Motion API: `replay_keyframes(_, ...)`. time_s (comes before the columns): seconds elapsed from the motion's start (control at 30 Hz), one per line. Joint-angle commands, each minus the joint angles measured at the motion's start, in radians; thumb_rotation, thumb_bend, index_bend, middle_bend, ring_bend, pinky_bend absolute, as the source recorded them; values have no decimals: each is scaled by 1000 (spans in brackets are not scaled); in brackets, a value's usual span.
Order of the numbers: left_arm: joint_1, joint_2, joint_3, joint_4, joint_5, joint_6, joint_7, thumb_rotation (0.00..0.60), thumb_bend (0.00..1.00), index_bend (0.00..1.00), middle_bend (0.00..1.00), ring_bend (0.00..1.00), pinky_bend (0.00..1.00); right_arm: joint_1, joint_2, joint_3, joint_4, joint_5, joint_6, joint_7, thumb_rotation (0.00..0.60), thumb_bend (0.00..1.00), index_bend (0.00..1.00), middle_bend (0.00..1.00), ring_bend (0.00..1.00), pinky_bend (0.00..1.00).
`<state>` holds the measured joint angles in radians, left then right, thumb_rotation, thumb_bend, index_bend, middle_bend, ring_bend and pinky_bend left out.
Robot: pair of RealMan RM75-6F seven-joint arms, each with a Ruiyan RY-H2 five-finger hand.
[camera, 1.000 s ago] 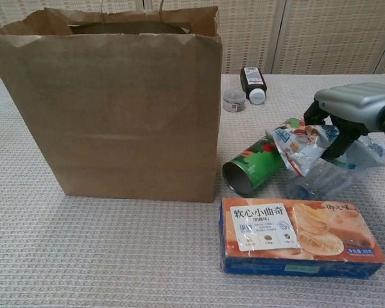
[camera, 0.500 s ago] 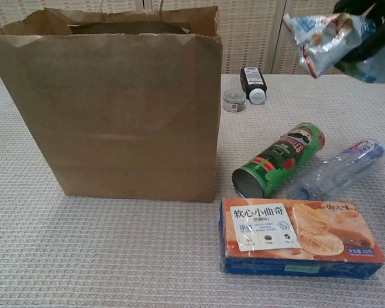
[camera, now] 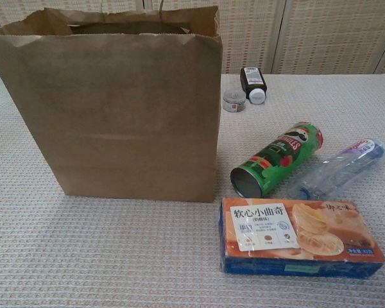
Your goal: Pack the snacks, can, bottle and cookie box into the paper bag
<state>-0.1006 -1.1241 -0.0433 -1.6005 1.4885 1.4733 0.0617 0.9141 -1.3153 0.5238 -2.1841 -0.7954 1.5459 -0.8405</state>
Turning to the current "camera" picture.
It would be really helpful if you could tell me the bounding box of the green chips can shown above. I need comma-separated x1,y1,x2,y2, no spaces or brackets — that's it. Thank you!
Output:
230,121,325,197

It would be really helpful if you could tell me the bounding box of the orange cookie box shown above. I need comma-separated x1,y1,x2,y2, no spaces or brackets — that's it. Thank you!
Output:
218,196,385,280

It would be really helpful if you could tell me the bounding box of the clear plastic water bottle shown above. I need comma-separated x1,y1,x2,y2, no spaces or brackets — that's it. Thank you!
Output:
287,138,385,201

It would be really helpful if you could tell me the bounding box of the brown paper bag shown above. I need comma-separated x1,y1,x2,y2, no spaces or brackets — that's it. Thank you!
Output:
0,0,224,204

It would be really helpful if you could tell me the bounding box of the dark brown bottle white cap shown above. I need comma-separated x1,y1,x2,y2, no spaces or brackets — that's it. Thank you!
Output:
239,66,267,105

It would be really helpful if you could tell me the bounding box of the small round clip jar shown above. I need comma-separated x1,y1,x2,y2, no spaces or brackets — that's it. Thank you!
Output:
222,89,247,113

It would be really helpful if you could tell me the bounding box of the white woven tablecloth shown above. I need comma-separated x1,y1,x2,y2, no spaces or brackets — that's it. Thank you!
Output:
0,73,385,308

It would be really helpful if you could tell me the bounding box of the woven folding screen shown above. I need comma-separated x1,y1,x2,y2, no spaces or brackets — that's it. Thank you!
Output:
0,0,385,76

